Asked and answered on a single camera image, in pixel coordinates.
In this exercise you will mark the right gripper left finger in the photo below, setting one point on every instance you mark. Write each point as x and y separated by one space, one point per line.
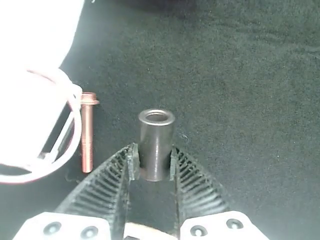
100 190

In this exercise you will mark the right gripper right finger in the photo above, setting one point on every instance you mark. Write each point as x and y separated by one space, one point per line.
197 190

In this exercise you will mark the copper flange bolt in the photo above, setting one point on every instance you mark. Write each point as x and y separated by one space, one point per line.
87 130

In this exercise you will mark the dark grey metal sleeve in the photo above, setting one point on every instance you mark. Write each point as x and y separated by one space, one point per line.
155 147

